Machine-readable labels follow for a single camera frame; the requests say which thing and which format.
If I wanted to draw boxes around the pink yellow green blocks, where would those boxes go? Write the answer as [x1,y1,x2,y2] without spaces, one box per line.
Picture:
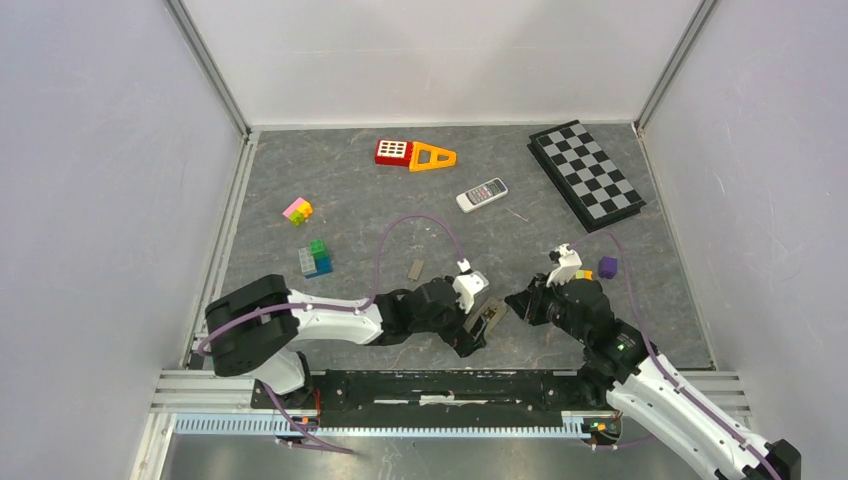
[282,197,314,226]

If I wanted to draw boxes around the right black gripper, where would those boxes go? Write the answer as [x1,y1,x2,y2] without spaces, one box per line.
[504,272,589,344]

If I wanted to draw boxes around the white remote control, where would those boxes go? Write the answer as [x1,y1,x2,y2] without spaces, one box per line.
[456,178,509,213]

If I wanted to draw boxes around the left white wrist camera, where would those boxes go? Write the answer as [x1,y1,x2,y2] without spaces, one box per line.
[452,258,489,314]

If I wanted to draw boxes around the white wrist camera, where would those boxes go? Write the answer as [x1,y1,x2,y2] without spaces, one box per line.
[546,243,582,287]
[452,258,489,314]

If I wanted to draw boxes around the white slotted cable duct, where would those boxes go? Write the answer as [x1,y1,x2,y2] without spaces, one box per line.
[173,413,590,440]

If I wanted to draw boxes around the black grey chessboard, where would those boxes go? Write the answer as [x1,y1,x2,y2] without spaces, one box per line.
[527,120,646,233]

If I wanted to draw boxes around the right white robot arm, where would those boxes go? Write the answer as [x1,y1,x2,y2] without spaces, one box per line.
[505,275,802,479]

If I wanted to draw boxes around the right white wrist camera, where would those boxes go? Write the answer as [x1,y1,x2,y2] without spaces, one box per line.
[546,243,582,287]

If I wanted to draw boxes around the beige battery cover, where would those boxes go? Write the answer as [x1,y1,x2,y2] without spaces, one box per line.
[408,259,424,281]

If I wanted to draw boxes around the purple cube block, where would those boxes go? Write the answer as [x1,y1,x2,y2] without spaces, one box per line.
[598,256,619,279]

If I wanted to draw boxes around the red white window block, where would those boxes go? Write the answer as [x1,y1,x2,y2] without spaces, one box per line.
[374,139,414,168]

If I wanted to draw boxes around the orange triangular toy block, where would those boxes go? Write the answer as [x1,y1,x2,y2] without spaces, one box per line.
[408,142,458,172]

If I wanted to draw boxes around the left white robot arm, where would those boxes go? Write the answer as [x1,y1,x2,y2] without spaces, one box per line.
[197,271,489,408]

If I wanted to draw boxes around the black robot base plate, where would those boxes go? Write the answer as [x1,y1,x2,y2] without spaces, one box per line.
[250,370,622,427]

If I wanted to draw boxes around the green blue grey blocks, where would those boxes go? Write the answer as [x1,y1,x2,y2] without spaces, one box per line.
[298,239,333,279]

